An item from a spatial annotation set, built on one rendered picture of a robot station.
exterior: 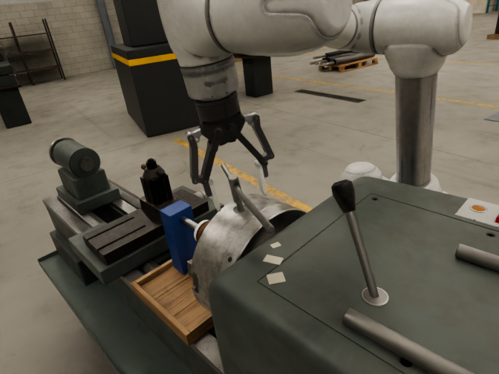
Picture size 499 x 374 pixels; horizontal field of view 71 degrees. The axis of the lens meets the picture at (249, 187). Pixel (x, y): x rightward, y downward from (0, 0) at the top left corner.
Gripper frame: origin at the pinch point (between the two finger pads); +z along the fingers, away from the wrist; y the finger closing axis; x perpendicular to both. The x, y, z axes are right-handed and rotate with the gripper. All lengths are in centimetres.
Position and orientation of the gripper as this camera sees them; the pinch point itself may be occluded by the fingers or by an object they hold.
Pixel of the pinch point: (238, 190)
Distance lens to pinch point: 71.5
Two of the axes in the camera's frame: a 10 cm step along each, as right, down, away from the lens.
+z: 1.9, 8.3, 5.3
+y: 9.3, -3.2, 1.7
